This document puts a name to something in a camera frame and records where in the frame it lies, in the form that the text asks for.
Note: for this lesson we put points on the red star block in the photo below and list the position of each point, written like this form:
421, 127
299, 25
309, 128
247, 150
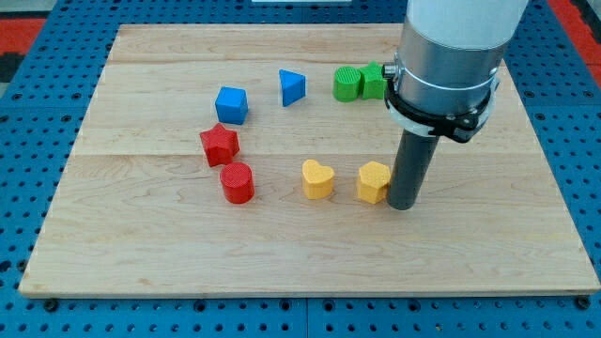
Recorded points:
220, 145

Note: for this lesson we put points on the blue triangle block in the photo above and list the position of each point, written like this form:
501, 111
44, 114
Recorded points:
293, 86

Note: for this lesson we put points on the green cylinder block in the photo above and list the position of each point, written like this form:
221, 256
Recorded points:
346, 84

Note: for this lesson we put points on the blue cube block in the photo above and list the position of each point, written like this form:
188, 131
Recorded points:
231, 105

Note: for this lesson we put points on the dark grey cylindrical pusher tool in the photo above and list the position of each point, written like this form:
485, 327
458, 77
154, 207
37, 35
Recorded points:
411, 163

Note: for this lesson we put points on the green star block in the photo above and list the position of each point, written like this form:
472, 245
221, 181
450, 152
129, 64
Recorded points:
372, 82

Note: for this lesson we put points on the light wooden board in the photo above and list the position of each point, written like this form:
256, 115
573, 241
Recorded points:
138, 213

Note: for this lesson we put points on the yellow hexagon block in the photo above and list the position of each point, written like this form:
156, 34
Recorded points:
373, 182

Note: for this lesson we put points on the red cylinder block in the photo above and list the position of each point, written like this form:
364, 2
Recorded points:
237, 182

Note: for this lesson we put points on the yellow heart block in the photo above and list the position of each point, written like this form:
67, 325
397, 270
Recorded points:
317, 180

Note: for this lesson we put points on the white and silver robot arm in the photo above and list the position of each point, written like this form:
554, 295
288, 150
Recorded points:
450, 51

